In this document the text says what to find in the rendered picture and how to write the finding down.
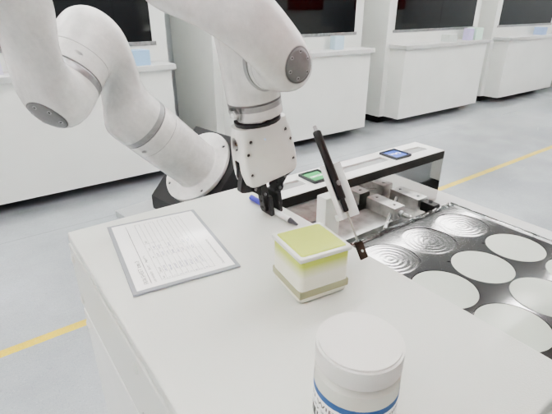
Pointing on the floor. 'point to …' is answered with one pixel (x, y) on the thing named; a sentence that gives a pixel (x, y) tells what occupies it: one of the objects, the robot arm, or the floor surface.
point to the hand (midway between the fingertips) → (270, 201)
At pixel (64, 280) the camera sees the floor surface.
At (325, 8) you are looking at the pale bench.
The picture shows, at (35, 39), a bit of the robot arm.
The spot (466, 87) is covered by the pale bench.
